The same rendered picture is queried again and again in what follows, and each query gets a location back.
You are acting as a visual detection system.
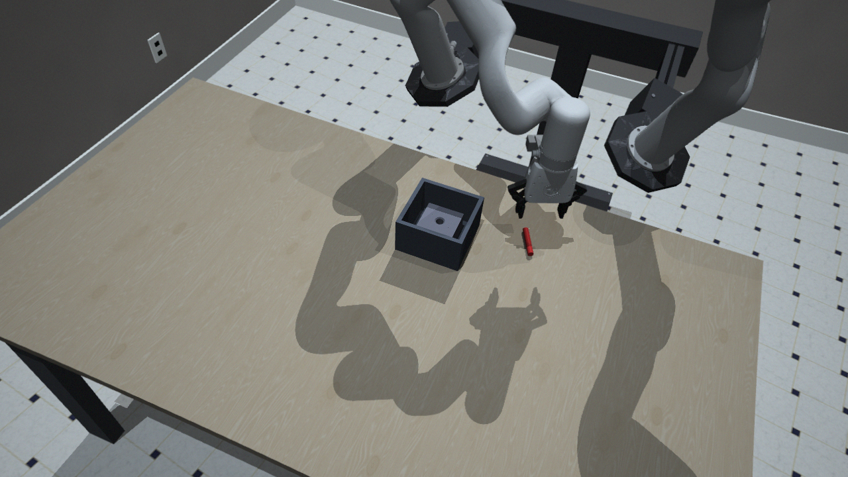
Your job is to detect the red cylindrical peg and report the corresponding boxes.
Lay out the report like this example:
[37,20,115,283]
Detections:
[523,227,533,256]

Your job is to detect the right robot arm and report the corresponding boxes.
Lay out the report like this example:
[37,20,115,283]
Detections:
[390,0,590,172]

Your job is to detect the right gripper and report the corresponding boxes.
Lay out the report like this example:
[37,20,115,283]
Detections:
[507,157,587,219]

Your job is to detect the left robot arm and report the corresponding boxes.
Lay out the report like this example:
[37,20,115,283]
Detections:
[627,0,771,172]

